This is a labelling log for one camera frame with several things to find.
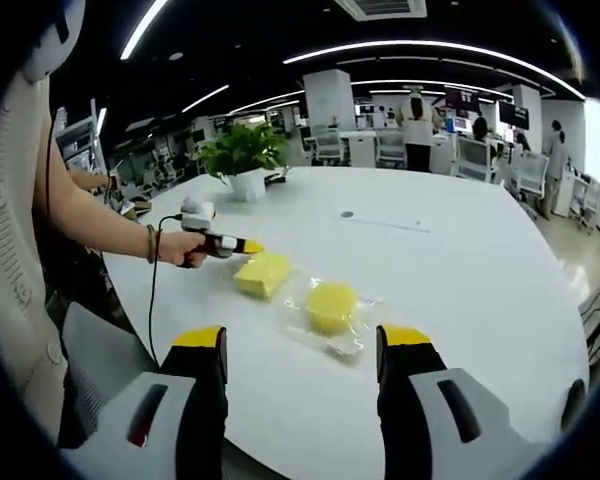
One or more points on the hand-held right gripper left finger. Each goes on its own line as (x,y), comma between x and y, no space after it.
(125,450)

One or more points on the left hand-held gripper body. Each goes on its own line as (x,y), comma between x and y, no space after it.
(197,215)

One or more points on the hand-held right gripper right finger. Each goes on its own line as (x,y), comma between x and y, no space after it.
(475,450)

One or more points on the rectangular yellow silicone block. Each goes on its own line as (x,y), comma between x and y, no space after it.
(262,275)

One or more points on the round yellow silicone block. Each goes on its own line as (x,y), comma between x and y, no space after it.
(332,305)

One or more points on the round yellow item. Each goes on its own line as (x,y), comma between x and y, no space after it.
(345,347)

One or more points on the person's left hand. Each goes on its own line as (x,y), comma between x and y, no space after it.
(177,247)

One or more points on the yellow sponge in plastic bag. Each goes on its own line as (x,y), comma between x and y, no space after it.
(225,280)

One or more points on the white plant pot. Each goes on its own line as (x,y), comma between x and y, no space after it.
(247,186)

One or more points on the small black device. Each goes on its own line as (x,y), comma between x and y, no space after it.
(277,176)

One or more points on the green leafy plant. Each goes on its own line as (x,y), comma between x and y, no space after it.
(245,147)

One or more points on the grey chair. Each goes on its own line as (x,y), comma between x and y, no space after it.
(105,360)

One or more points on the person's white knit cardigan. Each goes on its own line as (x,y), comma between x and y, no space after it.
(15,225)

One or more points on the long ceiling light strip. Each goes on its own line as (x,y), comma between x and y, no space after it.
(146,29)
(405,45)

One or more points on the white worn device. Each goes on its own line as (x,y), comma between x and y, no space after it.
(55,45)

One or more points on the row of white office chairs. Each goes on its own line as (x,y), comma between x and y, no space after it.
(475,160)

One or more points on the ceiling air conditioner unit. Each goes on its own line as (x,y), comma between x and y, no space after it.
(380,7)

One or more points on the black hanging monitor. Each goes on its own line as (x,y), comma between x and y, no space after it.
(514,115)

